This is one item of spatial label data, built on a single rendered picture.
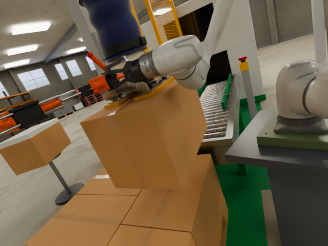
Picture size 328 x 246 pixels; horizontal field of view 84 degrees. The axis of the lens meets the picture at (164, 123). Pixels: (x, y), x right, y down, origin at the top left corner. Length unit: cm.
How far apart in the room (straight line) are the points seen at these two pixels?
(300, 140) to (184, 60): 55
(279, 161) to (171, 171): 42
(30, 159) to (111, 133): 180
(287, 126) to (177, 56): 57
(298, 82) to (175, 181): 61
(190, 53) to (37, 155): 216
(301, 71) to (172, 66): 49
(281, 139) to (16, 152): 245
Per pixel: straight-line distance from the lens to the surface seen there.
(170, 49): 61
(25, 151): 253
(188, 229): 93
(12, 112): 55
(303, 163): 82
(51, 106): 61
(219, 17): 76
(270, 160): 84
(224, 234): 154
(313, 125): 94
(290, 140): 89
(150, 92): 82
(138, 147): 79
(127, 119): 74
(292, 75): 87
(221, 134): 156
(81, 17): 247
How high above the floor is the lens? 124
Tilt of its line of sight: 18 degrees down
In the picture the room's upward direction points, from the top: 21 degrees counter-clockwise
